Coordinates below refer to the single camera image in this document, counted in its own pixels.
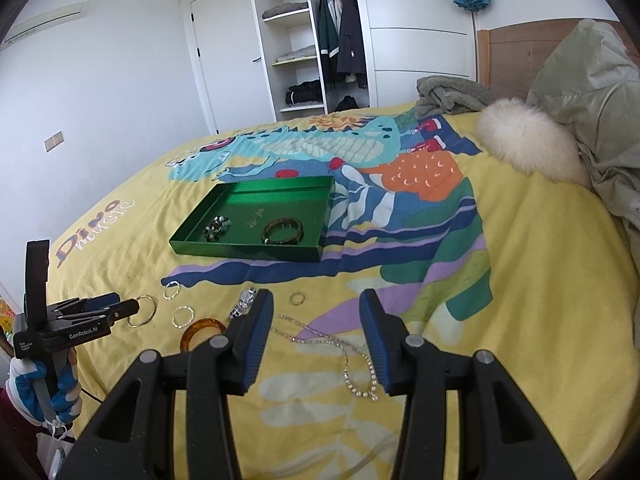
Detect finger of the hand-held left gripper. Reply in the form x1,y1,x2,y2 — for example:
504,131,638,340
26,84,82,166
47,292,123,317
54,299,141,329

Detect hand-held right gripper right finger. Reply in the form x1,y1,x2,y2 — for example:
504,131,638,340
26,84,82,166
359,288,581,480

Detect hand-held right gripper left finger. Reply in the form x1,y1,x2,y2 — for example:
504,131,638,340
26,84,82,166
55,289,275,480

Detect silver crystal brooch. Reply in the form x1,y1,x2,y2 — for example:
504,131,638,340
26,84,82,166
228,285,259,320

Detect large silver hoop bangle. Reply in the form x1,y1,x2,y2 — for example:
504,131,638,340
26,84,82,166
127,293,159,329

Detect amber bangle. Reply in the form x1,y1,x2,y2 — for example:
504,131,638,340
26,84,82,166
180,316,229,354

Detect pearl necklace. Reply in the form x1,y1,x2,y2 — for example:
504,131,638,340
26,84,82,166
272,312,381,402

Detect green jewelry tray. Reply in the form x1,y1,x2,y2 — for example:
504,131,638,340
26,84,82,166
169,175,336,264

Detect person's left hand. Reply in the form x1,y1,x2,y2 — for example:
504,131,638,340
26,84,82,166
5,351,84,429

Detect dark brown bangle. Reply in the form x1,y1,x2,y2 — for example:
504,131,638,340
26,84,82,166
260,217,305,246

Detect yellow printed bed sheet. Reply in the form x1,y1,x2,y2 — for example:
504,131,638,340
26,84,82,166
46,100,640,480

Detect folded black clothes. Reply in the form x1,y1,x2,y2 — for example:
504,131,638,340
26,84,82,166
284,80,324,107

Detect grey blanket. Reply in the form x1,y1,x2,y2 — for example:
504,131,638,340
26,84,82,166
414,75,501,120

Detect white fluffy pillow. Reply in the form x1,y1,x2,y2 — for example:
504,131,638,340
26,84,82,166
474,99,592,184

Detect white door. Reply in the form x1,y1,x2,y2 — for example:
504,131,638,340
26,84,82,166
189,0,274,137

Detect folded light clothes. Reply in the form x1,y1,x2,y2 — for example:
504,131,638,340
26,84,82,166
273,45,317,64

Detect hanging dark coat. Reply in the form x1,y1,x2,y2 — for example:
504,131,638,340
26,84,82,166
335,0,369,89

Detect white air conditioner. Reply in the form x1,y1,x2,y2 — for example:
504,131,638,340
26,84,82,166
2,0,89,47

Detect hanging green jacket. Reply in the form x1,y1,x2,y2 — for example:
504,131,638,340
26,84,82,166
318,0,342,92

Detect wooden headboard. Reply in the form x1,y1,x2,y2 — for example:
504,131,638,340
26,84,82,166
476,23,582,102

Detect white wardrobe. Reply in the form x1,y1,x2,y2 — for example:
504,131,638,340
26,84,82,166
244,0,477,115

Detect folded grey clothes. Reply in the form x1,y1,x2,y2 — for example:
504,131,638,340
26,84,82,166
262,2,309,19

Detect dark bead bracelet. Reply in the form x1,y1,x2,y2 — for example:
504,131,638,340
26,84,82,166
202,215,235,242

